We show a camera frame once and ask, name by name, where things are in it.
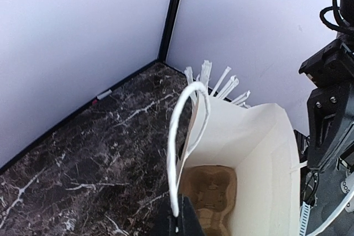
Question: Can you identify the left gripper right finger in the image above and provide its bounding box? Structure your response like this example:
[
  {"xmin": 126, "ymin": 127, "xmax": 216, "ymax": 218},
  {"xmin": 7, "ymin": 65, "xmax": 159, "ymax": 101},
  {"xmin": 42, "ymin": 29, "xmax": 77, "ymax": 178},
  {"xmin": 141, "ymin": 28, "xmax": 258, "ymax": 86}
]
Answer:
[{"xmin": 176, "ymin": 195, "xmax": 205, "ymax": 236}]

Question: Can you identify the brown pulp cup carrier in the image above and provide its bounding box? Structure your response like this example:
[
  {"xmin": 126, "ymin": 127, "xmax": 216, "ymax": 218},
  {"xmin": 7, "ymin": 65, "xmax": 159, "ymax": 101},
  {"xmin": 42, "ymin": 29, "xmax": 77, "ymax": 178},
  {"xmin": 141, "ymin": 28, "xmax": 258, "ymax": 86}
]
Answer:
[{"xmin": 179, "ymin": 165, "xmax": 237, "ymax": 235}]

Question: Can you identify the white slotted cable duct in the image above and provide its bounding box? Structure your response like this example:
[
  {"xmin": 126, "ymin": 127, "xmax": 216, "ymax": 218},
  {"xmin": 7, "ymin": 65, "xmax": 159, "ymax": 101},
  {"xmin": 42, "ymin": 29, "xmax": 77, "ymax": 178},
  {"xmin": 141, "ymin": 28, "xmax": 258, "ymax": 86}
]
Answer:
[{"xmin": 299, "ymin": 201, "xmax": 311, "ymax": 236}]

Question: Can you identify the wrapped straw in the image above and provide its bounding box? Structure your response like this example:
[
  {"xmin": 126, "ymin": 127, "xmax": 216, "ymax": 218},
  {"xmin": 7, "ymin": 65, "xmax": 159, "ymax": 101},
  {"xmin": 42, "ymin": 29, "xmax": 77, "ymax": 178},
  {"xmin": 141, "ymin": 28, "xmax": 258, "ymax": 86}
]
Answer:
[
  {"xmin": 200, "ymin": 60, "xmax": 212, "ymax": 88},
  {"xmin": 231, "ymin": 91, "xmax": 251, "ymax": 108},
  {"xmin": 210, "ymin": 66, "xmax": 239, "ymax": 100},
  {"xmin": 184, "ymin": 66, "xmax": 197, "ymax": 104}
]

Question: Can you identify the right black frame post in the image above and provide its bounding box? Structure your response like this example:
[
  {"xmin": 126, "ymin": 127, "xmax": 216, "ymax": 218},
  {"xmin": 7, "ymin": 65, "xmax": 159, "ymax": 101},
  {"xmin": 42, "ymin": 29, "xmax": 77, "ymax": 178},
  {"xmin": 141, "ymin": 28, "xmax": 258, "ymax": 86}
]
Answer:
[{"xmin": 157, "ymin": 0, "xmax": 180, "ymax": 63}]

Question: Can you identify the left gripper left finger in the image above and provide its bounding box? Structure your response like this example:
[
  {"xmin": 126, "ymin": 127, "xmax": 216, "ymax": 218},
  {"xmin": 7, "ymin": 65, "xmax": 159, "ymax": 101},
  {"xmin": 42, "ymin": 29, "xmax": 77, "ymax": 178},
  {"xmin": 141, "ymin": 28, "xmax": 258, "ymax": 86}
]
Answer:
[{"xmin": 154, "ymin": 198, "xmax": 177, "ymax": 236}]

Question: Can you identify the small white wall tag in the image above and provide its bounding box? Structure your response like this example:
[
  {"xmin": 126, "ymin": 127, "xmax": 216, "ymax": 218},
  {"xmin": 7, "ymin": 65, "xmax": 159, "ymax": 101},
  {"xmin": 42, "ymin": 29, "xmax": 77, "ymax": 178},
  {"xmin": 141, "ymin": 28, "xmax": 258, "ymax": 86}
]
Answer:
[{"xmin": 96, "ymin": 90, "xmax": 112, "ymax": 101}]

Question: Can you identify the brown paper bag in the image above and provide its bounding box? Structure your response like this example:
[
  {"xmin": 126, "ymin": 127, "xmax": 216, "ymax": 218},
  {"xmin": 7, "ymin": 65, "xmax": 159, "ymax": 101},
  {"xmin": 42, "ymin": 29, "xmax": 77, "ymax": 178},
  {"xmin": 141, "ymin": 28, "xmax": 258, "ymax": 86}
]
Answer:
[{"xmin": 166, "ymin": 82, "xmax": 301, "ymax": 235}]

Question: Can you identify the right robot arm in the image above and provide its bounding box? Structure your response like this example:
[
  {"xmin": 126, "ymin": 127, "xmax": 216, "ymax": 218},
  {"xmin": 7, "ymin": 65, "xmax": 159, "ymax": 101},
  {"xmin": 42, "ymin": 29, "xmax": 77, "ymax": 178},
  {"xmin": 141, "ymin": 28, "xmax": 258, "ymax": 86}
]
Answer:
[{"xmin": 298, "ymin": 0, "xmax": 353, "ymax": 235}]

